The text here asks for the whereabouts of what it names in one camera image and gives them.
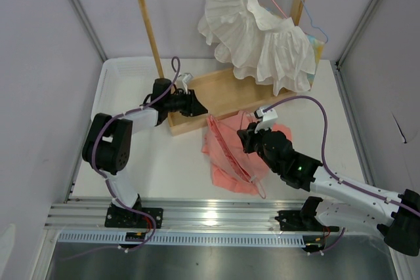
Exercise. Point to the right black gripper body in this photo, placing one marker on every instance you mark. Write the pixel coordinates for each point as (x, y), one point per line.
(254, 142)

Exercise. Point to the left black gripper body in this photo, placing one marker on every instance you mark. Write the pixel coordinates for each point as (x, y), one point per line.
(183, 103)

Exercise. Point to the pink skirt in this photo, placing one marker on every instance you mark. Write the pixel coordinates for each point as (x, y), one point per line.
(229, 162)

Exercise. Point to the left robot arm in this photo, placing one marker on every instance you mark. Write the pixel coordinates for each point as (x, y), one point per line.
(108, 145)

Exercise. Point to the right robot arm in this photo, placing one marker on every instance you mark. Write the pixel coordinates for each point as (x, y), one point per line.
(340, 201)

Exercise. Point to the wooden clothes rack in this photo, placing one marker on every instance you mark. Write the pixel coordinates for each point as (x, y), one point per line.
(214, 83)

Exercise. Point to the white plastic basket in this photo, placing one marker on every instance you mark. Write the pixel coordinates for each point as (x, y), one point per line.
(123, 84)

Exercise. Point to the white ruffled dress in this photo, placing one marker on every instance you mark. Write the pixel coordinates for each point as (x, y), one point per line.
(259, 44)

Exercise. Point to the colourful pastel garment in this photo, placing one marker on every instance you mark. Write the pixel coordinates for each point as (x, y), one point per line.
(318, 47)

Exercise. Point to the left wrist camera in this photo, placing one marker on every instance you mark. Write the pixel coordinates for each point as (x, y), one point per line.
(183, 80)

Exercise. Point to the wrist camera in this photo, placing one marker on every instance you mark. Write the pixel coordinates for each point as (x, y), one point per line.
(183, 80)
(265, 118)

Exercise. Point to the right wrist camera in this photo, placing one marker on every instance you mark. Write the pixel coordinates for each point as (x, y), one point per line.
(265, 118)

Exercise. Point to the aluminium mounting rail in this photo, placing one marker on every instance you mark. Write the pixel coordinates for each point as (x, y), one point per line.
(189, 215)

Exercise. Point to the white slotted cable duct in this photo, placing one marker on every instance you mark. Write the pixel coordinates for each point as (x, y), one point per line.
(178, 238)

